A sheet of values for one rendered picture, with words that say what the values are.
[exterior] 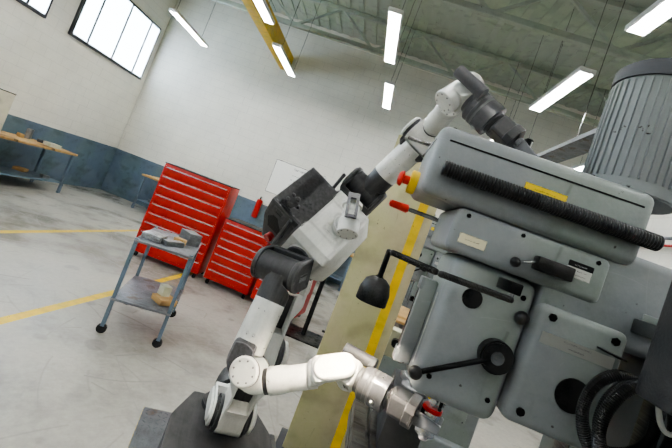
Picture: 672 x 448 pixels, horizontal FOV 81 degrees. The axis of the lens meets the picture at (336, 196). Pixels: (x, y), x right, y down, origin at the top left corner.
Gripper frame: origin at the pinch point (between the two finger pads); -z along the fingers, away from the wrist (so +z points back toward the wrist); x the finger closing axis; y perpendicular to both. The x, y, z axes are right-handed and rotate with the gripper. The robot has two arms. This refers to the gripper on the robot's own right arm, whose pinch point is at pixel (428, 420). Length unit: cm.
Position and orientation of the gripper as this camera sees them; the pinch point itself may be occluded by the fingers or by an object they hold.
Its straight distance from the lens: 109.9
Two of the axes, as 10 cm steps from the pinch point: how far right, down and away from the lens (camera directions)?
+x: 3.8, 1.9, 9.1
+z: -8.5, -3.1, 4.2
